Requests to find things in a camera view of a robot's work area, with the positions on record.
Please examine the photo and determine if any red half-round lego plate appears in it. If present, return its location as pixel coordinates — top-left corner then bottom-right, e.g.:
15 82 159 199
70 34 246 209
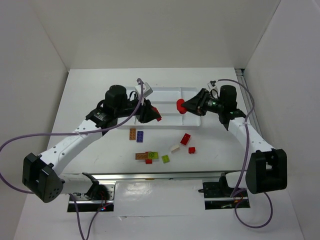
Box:
176 98 187 115

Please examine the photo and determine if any purple lego brick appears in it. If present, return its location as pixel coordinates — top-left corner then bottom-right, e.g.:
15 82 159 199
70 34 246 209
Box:
136 130 144 143

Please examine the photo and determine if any orange lego brick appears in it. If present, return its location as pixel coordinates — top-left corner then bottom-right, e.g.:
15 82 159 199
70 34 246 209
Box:
129 128 137 141

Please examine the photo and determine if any red curved lego brick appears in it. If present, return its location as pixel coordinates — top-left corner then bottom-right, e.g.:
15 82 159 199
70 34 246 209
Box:
180 133 191 146

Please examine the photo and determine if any white lego brick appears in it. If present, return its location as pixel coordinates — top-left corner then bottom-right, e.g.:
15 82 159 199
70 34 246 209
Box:
170 144 180 153

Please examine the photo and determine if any green lego with eye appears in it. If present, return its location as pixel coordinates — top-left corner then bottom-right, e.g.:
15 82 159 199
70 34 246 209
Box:
147 151 159 160

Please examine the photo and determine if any brown lego plate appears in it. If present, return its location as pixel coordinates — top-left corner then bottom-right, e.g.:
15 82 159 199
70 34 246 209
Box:
135 152 148 160

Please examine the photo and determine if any lime green lego brick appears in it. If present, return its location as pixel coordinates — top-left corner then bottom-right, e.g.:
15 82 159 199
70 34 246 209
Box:
161 155 170 164

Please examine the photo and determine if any small red lego brick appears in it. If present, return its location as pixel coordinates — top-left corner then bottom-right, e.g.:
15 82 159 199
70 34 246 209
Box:
188 147 196 154

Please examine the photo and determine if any red L-shaped lego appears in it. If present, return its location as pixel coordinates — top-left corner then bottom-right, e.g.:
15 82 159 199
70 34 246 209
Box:
152 106 162 122

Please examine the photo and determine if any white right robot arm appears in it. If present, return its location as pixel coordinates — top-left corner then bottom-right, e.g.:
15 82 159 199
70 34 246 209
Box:
176 85 288 196

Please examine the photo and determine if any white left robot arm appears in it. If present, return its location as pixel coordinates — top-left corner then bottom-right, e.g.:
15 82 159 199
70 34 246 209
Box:
22 83 161 203

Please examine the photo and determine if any white compartment tray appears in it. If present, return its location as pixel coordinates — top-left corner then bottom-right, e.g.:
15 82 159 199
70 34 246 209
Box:
119 87 201 130

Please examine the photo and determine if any aluminium rail right side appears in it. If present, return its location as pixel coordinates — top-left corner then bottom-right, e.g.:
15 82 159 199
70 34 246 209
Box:
234 68 261 134

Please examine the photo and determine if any aluminium rail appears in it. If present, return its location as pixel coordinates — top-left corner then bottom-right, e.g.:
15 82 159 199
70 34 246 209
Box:
91 171 232 181
234 68 261 134

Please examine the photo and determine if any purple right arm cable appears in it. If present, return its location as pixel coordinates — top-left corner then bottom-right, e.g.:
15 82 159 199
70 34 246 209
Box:
216 78 273 228

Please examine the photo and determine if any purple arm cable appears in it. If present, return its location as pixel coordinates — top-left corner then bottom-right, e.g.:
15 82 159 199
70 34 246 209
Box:
216 78 273 228
0 78 146 240

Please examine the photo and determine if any aluminium rail front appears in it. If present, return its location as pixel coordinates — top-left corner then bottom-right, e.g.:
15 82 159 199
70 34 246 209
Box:
91 171 232 181

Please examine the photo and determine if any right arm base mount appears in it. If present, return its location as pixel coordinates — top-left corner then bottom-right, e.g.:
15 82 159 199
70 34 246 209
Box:
198 182 251 210

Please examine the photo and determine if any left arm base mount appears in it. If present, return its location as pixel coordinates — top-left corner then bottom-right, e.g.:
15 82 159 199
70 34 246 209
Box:
67 181 116 213

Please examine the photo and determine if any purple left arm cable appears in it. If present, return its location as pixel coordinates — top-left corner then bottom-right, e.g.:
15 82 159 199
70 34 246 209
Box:
0 78 146 240

